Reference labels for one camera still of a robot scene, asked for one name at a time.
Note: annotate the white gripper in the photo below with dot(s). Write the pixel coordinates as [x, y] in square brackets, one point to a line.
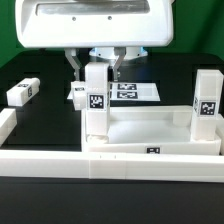
[93, 23]

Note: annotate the white desk top tray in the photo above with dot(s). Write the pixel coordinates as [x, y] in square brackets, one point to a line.
[150, 129]

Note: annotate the fiducial marker sheet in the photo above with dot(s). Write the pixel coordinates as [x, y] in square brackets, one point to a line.
[122, 91]

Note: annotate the white left fence block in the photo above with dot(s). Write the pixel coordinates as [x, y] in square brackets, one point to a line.
[8, 121]

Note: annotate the white fence block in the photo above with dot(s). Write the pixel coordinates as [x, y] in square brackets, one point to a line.
[220, 129]
[8, 121]

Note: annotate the white front fence bar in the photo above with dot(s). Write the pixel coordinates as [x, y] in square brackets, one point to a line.
[126, 166]

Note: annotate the white right fence block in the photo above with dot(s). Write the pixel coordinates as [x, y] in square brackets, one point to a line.
[220, 129]

